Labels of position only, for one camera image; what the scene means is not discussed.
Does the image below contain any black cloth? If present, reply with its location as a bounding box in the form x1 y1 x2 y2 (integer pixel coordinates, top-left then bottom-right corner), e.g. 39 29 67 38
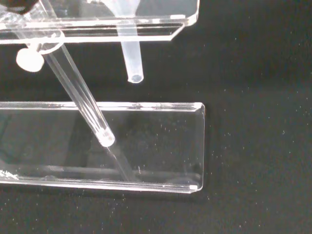
0 0 312 234

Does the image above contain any clear funnel stand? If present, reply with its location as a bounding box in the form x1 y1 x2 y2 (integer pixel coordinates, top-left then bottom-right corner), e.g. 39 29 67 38
0 0 205 195

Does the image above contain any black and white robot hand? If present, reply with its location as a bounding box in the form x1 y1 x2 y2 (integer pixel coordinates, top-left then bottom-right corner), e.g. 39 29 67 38
3 0 40 15

